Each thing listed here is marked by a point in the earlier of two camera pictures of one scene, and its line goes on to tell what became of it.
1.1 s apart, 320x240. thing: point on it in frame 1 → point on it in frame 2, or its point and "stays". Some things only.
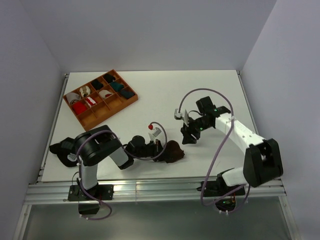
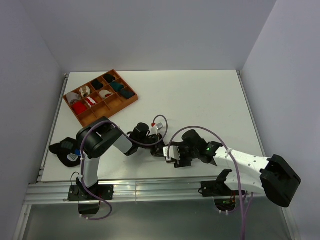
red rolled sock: [78, 107] stays
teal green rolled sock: [117, 86] stays
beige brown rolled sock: [85, 91] stays
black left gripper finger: [161, 158] → [157, 152]
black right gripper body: [198, 125] → [186, 154]
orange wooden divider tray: [96, 101] stays
